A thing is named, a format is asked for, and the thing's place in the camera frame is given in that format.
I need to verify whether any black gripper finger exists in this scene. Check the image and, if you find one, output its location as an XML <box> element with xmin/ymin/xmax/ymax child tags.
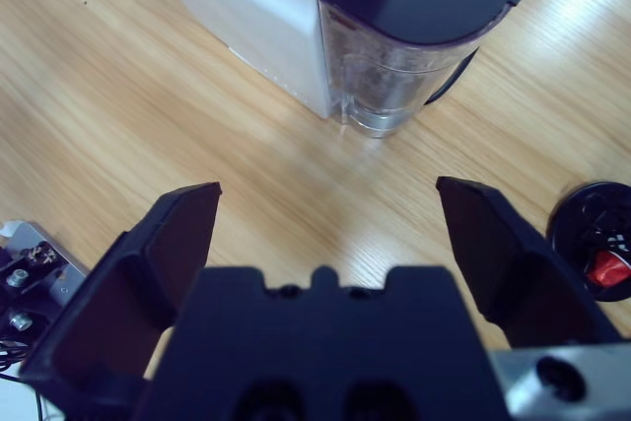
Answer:
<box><xmin>436</xmin><ymin>176</ymin><xmax>623</xmax><ymax>350</ymax></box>
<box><xmin>19</xmin><ymin>182</ymin><xmax>222</xmax><ymax>408</ymax></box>

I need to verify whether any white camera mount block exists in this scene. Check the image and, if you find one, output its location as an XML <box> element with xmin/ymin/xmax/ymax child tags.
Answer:
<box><xmin>0</xmin><ymin>221</ymin><xmax>92</xmax><ymax>343</ymax></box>

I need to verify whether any red coffee capsule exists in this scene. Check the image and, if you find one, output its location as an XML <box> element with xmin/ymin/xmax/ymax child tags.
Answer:
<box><xmin>584</xmin><ymin>249</ymin><xmax>631</xmax><ymax>290</ymax></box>

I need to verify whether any black capsule holder with rods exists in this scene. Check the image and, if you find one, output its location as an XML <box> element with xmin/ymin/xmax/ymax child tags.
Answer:
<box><xmin>546</xmin><ymin>180</ymin><xmax>631</xmax><ymax>304</ymax></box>

